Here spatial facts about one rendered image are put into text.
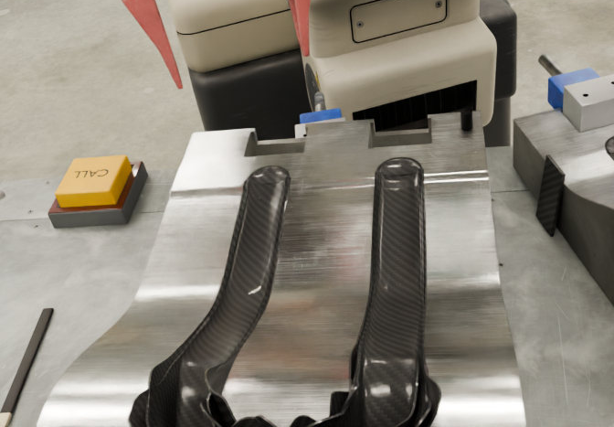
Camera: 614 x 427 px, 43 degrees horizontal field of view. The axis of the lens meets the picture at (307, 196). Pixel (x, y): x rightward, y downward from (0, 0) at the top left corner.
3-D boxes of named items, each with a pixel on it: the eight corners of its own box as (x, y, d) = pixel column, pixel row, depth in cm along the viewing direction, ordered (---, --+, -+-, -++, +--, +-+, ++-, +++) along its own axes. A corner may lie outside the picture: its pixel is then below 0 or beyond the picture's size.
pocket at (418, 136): (375, 152, 72) (370, 118, 69) (433, 148, 71) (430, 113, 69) (373, 183, 68) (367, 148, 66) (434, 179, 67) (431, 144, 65)
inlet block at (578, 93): (519, 87, 81) (520, 39, 78) (566, 75, 81) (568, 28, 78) (578, 156, 71) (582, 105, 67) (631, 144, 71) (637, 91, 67)
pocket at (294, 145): (259, 160, 74) (251, 127, 71) (315, 156, 73) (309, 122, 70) (251, 190, 70) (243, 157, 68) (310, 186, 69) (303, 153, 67)
